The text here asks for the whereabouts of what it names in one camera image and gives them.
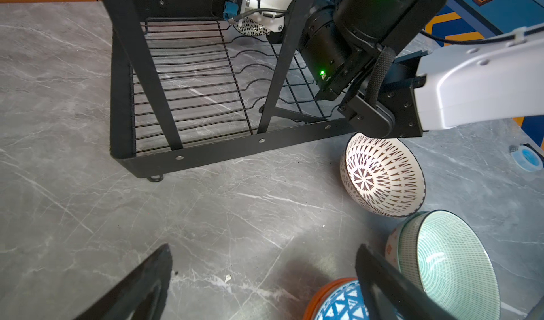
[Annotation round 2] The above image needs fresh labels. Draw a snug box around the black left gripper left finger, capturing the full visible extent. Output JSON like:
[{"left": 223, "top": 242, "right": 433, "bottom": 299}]
[{"left": 76, "top": 244, "right": 172, "bottom": 319}]

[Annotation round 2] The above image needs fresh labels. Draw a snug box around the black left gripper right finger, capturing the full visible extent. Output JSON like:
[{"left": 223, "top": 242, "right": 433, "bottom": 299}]
[{"left": 356, "top": 244, "right": 453, "bottom": 319}]

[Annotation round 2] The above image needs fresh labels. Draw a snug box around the blue triangle patterned bowl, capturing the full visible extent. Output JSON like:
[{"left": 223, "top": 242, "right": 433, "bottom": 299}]
[{"left": 313, "top": 279, "right": 370, "bottom": 320}]

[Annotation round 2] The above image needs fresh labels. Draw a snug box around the beige brown patterned bowl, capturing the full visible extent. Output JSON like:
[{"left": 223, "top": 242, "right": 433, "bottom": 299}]
[{"left": 232, "top": 17, "right": 271, "bottom": 37}]

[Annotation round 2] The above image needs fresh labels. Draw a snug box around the orange bowl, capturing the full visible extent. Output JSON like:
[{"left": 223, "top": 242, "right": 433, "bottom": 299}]
[{"left": 303, "top": 278, "right": 356, "bottom": 320}]

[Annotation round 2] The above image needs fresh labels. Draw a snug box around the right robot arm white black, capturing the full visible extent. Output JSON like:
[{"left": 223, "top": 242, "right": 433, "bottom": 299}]
[{"left": 298, "top": 0, "right": 543, "bottom": 139}]

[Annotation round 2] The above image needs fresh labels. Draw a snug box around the mint green bowl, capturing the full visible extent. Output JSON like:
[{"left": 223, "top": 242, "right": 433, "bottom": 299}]
[{"left": 385, "top": 210, "right": 501, "bottom": 319}]

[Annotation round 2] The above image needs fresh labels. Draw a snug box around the white maroon patterned bowl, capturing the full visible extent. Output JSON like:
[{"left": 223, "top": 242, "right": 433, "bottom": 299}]
[{"left": 339, "top": 133, "right": 426, "bottom": 218}]

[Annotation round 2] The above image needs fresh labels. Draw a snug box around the black wire dish rack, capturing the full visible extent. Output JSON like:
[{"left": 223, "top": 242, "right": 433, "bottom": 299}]
[{"left": 102, "top": 0, "right": 352, "bottom": 182}]

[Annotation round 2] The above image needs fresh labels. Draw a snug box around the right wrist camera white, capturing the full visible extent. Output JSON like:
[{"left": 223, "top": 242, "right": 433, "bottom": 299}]
[{"left": 223, "top": 0, "right": 293, "bottom": 35}]

